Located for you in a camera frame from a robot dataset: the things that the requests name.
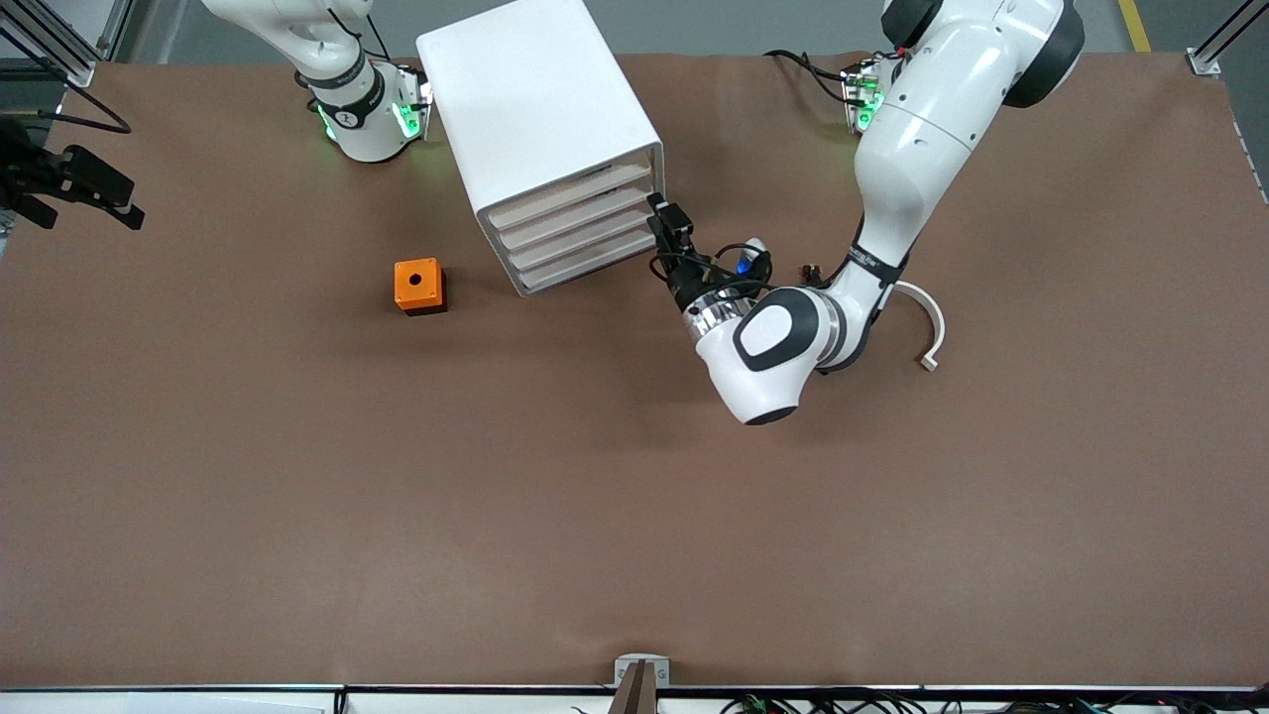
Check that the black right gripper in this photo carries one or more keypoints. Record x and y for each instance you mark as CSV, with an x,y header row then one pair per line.
x,y
30,171

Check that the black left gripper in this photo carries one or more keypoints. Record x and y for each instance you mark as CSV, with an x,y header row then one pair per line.
x,y
686,279

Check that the white plastic drawer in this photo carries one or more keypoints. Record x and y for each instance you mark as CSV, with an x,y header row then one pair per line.
x,y
570,193
590,260
585,238
580,216

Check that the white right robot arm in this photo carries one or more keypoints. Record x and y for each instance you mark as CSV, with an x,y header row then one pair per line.
x,y
362,124

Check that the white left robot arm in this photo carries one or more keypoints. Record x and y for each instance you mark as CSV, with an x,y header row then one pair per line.
x,y
912,149

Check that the white drawer cabinet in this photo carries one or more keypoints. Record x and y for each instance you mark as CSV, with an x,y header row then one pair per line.
x,y
535,99

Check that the orange box with black base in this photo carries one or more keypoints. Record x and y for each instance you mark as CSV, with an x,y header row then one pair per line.
x,y
416,283

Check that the white curved bracket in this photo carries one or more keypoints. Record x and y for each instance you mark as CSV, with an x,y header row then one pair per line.
x,y
936,322

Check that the grey camera bracket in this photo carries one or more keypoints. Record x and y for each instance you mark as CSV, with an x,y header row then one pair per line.
x,y
642,661

